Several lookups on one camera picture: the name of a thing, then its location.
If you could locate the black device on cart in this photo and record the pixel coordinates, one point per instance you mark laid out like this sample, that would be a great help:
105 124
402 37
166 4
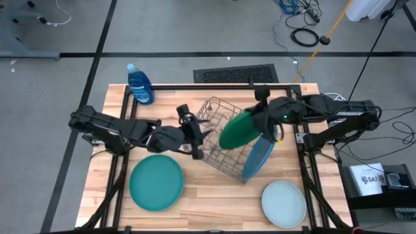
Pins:
395 180

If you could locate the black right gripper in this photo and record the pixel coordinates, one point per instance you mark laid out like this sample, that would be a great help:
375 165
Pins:
265 113

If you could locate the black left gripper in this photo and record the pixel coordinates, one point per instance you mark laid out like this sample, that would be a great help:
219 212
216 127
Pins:
191 136

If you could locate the white SA7 booklet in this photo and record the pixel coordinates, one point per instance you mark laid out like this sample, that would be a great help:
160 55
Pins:
367 178

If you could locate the black power strip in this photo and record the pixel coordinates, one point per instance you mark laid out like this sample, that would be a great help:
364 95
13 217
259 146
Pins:
313 15

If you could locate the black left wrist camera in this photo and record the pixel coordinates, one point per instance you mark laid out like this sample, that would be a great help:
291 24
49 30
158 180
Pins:
183 110

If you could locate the dark green plate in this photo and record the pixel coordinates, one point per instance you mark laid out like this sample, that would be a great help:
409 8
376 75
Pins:
237 131

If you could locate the pale blue plate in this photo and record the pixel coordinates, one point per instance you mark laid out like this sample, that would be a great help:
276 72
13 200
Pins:
283 204

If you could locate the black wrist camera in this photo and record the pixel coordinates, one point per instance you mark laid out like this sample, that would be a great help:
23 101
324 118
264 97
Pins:
262 93
183 110

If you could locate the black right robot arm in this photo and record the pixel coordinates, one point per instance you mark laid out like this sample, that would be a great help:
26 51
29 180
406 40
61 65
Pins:
341 113

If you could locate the blue dish soap bottle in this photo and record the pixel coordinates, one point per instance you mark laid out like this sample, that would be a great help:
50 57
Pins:
140 86

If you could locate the teal plate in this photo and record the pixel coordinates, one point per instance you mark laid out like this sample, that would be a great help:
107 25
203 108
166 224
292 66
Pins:
156 182

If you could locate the black floor vent grate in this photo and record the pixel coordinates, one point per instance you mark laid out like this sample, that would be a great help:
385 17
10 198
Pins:
237 74

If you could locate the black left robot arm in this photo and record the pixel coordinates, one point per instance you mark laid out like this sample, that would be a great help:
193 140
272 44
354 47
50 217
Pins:
97 125

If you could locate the white trash bin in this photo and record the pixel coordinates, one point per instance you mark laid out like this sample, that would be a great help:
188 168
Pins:
364 9

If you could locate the red knob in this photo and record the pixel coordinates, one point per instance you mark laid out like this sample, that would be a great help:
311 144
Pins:
357 230

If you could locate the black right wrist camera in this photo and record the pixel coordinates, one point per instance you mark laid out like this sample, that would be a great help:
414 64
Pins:
262 93

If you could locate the black side cart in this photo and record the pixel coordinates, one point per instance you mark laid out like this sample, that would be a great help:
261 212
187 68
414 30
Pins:
373 203

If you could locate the grey metal table base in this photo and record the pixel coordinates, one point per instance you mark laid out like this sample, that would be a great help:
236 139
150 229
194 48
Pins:
9 35

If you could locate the grey ribbed device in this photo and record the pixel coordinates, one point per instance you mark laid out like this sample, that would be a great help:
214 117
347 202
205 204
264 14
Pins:
406 213

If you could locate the black aluminium table frame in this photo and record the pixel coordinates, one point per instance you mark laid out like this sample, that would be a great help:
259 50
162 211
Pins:
211 87

